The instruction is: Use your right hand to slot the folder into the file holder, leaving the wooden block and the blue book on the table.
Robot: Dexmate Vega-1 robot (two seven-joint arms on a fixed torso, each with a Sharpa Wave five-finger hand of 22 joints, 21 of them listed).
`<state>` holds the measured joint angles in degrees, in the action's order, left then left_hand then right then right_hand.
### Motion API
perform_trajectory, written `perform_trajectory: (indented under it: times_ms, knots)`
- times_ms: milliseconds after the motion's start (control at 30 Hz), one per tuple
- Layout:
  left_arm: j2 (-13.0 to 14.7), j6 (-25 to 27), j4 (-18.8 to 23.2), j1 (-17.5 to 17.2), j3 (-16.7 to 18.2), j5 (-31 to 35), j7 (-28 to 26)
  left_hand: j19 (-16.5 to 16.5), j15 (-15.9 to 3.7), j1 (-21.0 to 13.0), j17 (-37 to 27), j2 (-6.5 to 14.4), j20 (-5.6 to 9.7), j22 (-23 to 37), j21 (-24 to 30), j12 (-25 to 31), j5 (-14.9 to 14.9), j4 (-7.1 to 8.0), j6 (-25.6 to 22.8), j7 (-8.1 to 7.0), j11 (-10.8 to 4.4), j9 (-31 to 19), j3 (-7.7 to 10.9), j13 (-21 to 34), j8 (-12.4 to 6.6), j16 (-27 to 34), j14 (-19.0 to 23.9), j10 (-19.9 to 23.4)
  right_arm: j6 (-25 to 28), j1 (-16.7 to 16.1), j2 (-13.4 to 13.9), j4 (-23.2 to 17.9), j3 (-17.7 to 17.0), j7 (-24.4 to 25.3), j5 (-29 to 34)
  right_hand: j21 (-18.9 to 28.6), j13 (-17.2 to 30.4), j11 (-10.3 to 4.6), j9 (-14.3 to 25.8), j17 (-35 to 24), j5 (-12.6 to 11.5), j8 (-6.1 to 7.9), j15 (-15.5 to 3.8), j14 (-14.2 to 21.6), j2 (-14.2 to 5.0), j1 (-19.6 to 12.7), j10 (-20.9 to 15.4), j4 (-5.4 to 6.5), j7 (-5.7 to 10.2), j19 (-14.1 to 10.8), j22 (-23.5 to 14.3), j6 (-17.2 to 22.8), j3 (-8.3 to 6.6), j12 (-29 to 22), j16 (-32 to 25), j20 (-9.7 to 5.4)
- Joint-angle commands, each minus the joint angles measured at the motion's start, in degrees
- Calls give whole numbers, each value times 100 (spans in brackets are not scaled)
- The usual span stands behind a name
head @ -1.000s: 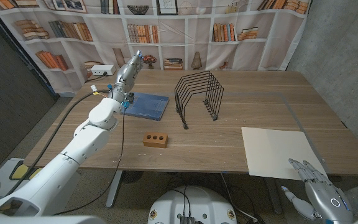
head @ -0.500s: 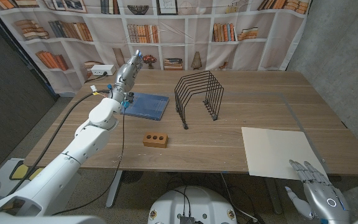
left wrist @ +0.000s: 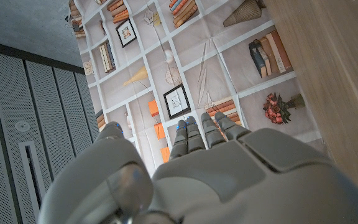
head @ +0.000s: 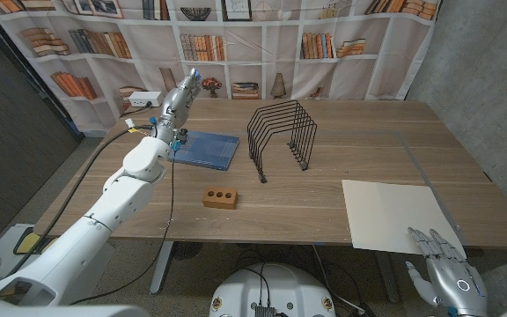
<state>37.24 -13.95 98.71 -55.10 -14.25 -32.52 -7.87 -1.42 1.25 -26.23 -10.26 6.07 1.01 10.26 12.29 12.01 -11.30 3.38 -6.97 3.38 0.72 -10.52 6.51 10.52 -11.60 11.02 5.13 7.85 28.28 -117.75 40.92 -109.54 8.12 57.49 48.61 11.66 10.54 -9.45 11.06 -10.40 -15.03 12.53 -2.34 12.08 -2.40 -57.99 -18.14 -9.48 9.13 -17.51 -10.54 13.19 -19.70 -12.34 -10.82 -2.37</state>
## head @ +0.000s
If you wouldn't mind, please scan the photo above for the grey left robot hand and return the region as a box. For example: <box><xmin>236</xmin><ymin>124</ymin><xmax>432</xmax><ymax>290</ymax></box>
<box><xmin>154</xmin><ymin>68</ymin><xmax>202</xmax><ymax>142</ymax></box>

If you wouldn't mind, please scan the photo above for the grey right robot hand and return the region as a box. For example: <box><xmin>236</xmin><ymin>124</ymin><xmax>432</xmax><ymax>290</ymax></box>
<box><xmin>405</xmin><ymin>227</ymin><xmax>489</xmax><ymax>317</ymax></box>

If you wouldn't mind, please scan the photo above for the cream paper folder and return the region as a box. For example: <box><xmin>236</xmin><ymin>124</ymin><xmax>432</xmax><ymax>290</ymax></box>
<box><xmin>342</xmin><ymin>179</ymin><xmax>467</xmax><ymax>256</ymax></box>

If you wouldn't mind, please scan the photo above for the blue book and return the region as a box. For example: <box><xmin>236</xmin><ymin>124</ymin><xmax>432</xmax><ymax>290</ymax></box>
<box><xmin>169</xmin><ymin>129</ymin><xmax>240</xmax><ymax>172</ymax></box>

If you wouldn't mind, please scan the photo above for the wooden block with three holes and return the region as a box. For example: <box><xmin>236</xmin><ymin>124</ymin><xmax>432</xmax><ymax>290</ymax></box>
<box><xmin>202</xmin><ymin>186</ymin><xmax>239</xmax><ymax>210</ymax></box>

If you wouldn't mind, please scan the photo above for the white power strip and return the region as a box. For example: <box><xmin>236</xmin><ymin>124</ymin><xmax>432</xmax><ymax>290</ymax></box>
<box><xmin>128</xmin><ymin>91</ymin><xmax>165</xmax><ymax>108</ymax></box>

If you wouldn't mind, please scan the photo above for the grey table leg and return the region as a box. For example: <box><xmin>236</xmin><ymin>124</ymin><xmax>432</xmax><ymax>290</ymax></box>
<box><xmin>150</xmin><ymin>240</ymin><xmax>175</xmax><ymax>295</ymax></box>
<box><xmin>374</xmin><ymin>251</ymin><xmax>402</xmax><ymax>304</ymax></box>

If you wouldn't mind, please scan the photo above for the printed bookshelf backdrop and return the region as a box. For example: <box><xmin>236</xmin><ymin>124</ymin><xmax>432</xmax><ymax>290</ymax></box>
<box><xmin>0</xmin><ymin>0</ymin><xmax>439</xmax><ymax>133</ymax></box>

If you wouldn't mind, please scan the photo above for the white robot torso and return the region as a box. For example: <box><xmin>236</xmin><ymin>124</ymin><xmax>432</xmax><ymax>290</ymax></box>
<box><xmin>209</xmin><ymin>262</ymin><xmax>337</xmax><ymax>317</ymax></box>

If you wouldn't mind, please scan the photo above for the yellow black floor pad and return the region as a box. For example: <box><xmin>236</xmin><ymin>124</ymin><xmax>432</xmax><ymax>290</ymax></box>
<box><xmin>13</xmin><ymin>226</ymin><xmax>61</xmax><ymax>257</ymax></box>

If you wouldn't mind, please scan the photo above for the black power strip cable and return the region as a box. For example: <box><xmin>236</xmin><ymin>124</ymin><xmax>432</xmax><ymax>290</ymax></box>
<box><xmin>121</xmin><ymin>101</ymin><xmax>153</xmax><ymax>118</ymax></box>

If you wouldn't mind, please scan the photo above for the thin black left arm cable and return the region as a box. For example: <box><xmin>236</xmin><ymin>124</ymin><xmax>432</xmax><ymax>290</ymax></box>
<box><xmin>69</xmin><ymin>148</ymin><xmax>176</xmax><ymax>306</ymax></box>

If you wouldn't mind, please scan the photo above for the black wire file holder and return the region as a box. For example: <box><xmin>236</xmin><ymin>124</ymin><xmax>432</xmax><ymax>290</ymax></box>
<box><xmin>246</xmin><ymin>100</ymin><xmax>319</xmax><ymax>184</ymax></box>

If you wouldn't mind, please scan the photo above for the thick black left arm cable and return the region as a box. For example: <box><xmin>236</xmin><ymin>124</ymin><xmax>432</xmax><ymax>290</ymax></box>
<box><xmin>6</xmin><ymin>125</ymin><xmax>156</xmax><ymax>276</ymax></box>

